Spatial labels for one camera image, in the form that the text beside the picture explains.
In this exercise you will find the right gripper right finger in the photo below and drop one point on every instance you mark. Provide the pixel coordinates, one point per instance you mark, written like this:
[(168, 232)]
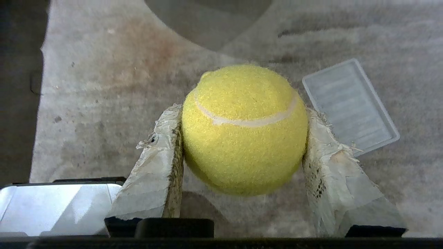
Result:
[(335, 186)]

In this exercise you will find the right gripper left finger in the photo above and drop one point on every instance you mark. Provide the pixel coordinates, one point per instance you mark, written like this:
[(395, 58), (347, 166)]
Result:
[(152, 180)]

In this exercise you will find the yellow tennis ball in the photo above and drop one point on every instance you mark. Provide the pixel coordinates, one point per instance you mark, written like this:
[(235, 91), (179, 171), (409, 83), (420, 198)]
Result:
[(244, 130)]

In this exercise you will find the clear plastic box lid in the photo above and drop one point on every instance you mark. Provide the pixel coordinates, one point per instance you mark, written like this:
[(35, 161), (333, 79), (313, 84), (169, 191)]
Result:
[(350, 107)]

